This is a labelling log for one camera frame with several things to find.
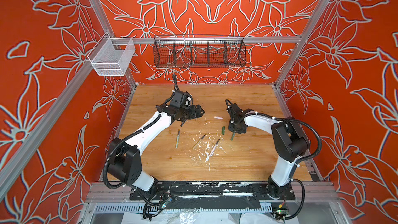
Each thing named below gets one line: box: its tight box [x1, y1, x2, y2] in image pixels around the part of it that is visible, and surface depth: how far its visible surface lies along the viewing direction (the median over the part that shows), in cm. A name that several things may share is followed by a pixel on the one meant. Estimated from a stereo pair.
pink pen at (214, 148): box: [208, 138, 221, 158], surface depth 89 cm
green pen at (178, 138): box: [175, 128, 181, 149], surface depth 93 cm
